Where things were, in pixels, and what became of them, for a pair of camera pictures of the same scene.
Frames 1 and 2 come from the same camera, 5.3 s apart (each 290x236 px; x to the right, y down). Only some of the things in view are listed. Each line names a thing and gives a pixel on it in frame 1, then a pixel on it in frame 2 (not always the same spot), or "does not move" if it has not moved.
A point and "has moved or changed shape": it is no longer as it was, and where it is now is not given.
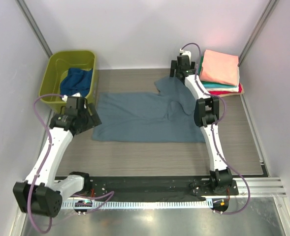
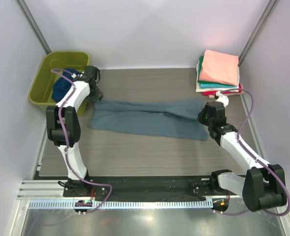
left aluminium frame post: x=34 y=26 does not move
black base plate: x=106 y=187 does not move
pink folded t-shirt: x=219 y=67 does not move
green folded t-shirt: x=200 y=65 does not move
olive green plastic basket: x=49 y=90 has moved or changed shape
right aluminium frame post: x=271 y=5 does not move
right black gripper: x=173 y=66 → x=201 y=115
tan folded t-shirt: x=242 y=92 does not move
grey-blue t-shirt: x=168 y=116 has moved or changed shape
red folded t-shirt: x=220 y=92 does not move
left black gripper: x=93 y=119 → x=98 y=96
